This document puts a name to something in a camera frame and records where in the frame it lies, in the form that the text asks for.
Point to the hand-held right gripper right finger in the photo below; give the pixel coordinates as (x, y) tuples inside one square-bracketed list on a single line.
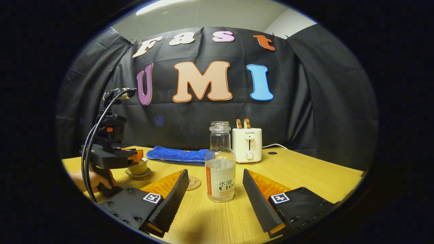
[(259, 203)]

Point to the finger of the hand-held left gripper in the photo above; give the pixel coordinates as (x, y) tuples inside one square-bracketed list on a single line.
[(137, 156)]

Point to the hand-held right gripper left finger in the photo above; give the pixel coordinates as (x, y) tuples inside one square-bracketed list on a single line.
[(173, 203)]

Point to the cream teacup lid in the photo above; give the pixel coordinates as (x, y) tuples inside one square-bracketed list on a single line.
[(144, 162)]

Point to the cream ceramic teacup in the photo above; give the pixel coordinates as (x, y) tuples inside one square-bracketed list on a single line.
[(137, 170)]

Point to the round cork coaster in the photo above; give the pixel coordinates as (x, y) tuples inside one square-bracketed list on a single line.
[(195, 183)]

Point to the clear glass water bottle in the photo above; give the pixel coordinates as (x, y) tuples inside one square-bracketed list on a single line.
[(220, 183)]

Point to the cream ceramic saucer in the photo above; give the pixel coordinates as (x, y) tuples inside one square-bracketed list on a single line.
[(139, 176)]

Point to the blue folded towel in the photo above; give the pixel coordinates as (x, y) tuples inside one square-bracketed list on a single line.
[(176, 155)]

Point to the white toaster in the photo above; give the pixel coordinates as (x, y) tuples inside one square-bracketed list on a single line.
[(254, 142)]

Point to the black backdrop cloth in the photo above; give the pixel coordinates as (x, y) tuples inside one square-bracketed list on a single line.
[(203, 115)]

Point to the bread slice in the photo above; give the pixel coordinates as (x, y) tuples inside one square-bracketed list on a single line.
[(239, 124), (247, 123)]

